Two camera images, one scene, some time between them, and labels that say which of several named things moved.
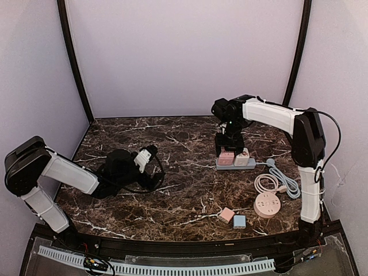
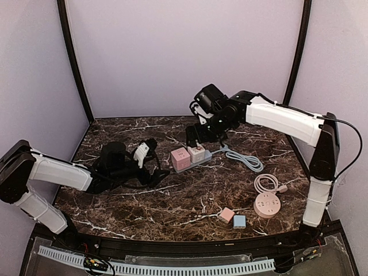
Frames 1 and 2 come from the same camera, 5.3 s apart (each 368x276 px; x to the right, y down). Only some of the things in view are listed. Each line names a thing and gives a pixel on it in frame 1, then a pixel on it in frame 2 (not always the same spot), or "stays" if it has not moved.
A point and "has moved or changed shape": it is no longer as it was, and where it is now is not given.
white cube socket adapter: (242, 159) has moved or changed shape
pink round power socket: (267, 204) stays
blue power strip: (252, 165) -> (208, 156)
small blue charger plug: (239, 222) stays
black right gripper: (229, 141) -> (196, 132)
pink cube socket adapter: (226, 158) -> (181, 159)
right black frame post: (306, 14) stays
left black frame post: (62, 15) stays
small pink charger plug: (226, 215) stays
